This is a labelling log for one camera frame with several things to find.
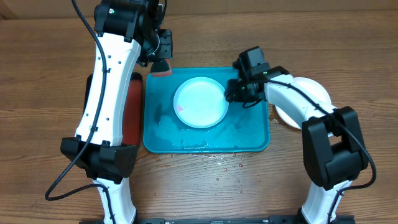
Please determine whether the green and orange sponge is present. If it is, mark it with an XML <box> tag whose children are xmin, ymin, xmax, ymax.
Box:
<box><xmin>150</xmin><ymin>59</ymin><xmax>172</xmax><ymax>77</ymax></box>

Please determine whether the light blue plate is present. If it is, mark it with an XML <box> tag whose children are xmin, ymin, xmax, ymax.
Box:
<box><xmin>173</xmin><ymin>77</ymin><xmax>229</xmax><ymax>129</ymax></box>

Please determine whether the white plate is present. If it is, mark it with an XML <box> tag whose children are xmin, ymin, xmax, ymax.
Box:
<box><xmin>275</xmin><ymin>77</ymin><xmax>331</xmax><ymax>129</ymax></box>

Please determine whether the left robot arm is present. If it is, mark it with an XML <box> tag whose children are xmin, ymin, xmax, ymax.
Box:
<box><xmin>60</xmin><ymin>0</ymin><xmax>172</xmax><ymax>223</ymax></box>

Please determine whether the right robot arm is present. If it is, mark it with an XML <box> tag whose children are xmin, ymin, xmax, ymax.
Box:
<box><xmin>225</xmin><ymin>67</ymin><xmax>374</xmax><ymax>223</ymax></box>

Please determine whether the teal plastic tray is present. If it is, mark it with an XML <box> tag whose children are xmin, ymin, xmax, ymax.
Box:
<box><xmin>143</xmin><ymin>67</ymin><xmax>271</xmax><ymax>154</ymax></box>

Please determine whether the black red-lined tray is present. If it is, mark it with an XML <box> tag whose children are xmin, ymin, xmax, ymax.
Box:
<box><xmin>84</xmin><ymin>72</ymin><xmax>144</xmax><ymax>147</ymax></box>

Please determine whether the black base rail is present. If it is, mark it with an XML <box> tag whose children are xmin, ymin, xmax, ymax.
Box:
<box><xmin>79</xmin><ymin>214</ymin><xmax>356</xmax><ymax>224</ymax></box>

